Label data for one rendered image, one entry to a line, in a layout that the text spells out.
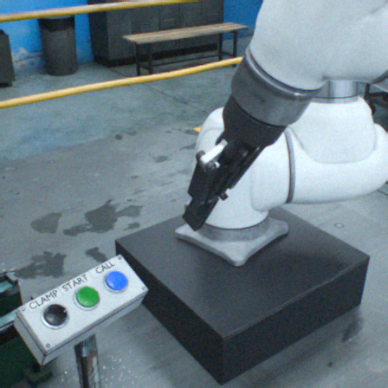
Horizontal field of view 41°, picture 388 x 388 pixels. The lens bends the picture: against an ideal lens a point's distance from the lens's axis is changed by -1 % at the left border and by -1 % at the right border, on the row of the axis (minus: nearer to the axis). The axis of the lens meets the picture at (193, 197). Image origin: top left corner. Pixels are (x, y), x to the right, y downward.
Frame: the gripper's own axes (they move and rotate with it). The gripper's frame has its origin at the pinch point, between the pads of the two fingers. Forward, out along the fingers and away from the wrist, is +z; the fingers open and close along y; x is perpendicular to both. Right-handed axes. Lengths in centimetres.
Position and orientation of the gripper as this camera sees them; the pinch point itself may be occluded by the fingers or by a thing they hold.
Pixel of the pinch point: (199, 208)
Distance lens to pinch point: 74.0
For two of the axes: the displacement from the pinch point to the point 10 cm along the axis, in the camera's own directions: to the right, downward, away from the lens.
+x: 6.3, 7.1, -3.0
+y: -6.9, 3.4, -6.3
